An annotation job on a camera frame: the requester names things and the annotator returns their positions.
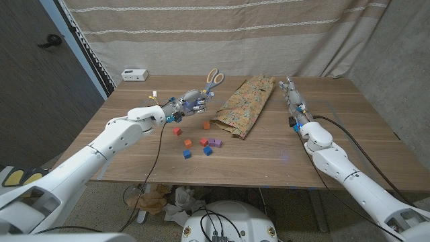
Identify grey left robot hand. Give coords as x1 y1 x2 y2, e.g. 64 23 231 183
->
164 89 216 124

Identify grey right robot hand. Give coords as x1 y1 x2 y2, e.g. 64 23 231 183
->
277 75 313 125

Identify blue tan handled scissors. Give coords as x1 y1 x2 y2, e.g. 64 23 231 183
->
201 68 225 100

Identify floral brown wrapping paper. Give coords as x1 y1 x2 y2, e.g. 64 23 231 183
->
210 73 277 140

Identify crumpled white paper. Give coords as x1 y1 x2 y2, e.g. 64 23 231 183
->
163 186 208 228

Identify crumpled brown paper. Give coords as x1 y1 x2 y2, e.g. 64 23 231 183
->
126 184 172 216

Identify white power strip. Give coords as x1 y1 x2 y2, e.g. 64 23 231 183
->
121 69 149 82

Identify beige striped curtain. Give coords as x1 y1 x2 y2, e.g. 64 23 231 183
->
62 0 392 87

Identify metal table leg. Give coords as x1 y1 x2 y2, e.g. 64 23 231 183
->
307 190 330 233
136 184 152 225

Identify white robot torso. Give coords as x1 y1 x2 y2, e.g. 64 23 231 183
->
181 200 279 242

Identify dark wooden door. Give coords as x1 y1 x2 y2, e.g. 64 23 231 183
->
0 0 108 171

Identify black yellow foot pedal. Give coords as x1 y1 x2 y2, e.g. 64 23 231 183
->
1 166 45 188

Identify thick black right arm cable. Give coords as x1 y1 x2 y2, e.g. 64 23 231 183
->
311 114 416 208

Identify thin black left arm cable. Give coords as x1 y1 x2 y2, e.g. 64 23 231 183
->
33 121 166 235

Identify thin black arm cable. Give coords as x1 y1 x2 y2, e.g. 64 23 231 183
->
33 121 166 235
297 130 409 241

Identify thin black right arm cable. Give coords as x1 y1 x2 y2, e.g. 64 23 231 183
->
297 130 409 241

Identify black backdrop frame bar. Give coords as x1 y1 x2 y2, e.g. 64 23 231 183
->
53 0 117 99

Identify black torso cable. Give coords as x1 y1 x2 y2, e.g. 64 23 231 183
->
200 207 243 242

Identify black door handle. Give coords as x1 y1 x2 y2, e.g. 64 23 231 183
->
37 34 63 49

